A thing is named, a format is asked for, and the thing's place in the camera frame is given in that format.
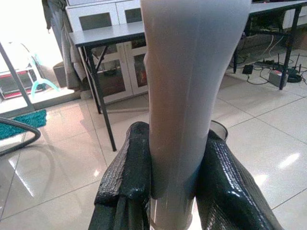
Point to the grey folding table black legs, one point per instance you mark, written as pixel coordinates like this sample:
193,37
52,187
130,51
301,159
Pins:
105,72

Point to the white cabinet with glass doors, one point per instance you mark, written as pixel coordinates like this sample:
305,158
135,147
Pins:
115,64

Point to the black wifi router with antennas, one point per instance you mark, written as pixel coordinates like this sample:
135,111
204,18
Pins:
293,72

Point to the grey table with black legs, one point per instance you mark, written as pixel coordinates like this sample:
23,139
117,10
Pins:
278,28

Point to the black power adapter box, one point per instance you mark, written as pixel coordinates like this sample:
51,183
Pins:
247,69

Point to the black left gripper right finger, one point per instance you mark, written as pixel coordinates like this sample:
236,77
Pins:
230,187

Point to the grey hanging curtain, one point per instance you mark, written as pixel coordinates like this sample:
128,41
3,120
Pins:
64,48

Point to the white round bin black rim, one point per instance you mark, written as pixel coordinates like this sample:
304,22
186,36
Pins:
220,129

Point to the grey electronic box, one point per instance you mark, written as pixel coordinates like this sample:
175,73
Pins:
275,78

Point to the teal shaggy floor mat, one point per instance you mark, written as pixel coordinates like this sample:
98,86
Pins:
22,123

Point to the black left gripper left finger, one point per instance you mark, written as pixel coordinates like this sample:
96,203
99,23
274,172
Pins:
124,177

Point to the red and black floor box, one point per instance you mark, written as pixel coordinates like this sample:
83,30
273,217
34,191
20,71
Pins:
14,85

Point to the grey metal door frame post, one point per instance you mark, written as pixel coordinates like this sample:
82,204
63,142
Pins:
15,72

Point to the white and teal plastic chair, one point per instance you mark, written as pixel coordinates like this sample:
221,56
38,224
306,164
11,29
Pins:
38,74

